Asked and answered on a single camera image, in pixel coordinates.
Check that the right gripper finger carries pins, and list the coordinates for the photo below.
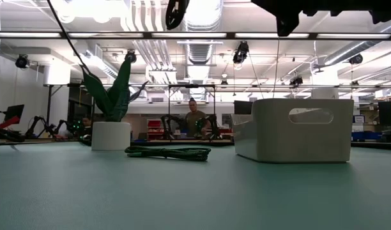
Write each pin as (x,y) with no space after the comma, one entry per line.
(385,16)
(287,24)

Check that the black background robot arm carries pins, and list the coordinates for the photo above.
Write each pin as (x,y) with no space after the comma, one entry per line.
(171,123)
(211,126)
(69,126)
(37,123)

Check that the black computer monitor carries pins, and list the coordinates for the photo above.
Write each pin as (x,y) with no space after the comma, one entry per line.
(14,112)
(242,107)
(389,113)

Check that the white plastic storage bin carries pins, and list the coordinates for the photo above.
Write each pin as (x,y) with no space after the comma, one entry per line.
(294,140)

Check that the blue storage bins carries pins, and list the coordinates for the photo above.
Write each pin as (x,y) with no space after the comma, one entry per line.
(366,135)

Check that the person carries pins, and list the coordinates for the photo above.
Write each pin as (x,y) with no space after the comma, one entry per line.
(85,126)
(195,121)

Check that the red storage bins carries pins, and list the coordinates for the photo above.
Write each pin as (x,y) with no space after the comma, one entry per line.
(154,124)

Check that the green artificial plant leaves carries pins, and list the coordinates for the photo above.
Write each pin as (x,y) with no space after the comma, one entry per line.
(117,96)

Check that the white round plant pot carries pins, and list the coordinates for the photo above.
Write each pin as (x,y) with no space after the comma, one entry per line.
(111,135)

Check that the black ceiling-hung camera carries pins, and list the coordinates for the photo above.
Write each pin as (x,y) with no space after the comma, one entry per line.
(356,59)
(240,52)
(22,61)
(296,80)
(130,57)

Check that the silver ribbed ventilation duct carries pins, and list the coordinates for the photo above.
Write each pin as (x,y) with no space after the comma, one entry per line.
(202,48)

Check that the black overhead frame bar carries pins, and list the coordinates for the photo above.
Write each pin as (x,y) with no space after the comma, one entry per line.
(189,35)

